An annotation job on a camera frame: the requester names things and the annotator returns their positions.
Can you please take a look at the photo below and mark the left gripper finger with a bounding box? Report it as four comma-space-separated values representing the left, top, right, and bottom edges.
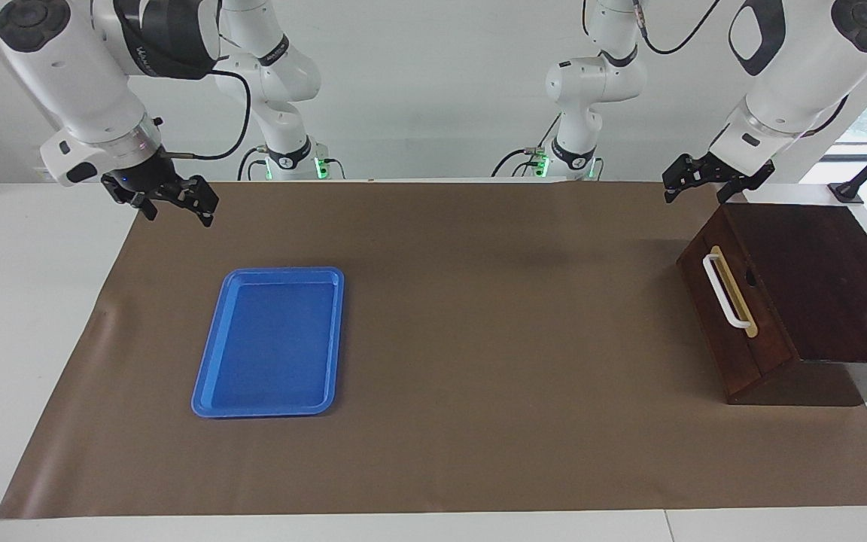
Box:
715, 159, 777, 205
662, 154, 709, 205

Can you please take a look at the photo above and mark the wooden drawer with white handle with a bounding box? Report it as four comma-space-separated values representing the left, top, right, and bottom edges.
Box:
677, 203, 794, 394

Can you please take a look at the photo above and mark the dark wooden drawer cabinet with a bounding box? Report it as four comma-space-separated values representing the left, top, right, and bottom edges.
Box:
719, 202, 867, 407

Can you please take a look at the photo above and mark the blue plastic tray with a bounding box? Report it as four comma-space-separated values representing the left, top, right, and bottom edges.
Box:
191, 266, 345, 419

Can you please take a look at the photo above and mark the brown table mat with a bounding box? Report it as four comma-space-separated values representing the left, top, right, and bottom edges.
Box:
0, 181, 867, 520

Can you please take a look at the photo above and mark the black right base cable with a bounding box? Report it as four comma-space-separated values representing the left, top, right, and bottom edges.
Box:
236, 146, 269, 181

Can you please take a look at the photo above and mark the black base cable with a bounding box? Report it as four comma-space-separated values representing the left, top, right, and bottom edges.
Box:
491, 113, 561, 178
236, 146, 269, 181

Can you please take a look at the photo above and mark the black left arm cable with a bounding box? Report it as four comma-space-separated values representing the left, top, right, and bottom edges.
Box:
633, 0, 852, 138

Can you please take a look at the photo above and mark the black left base cable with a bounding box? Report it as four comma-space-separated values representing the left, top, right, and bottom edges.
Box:
491, 113, 561, 178

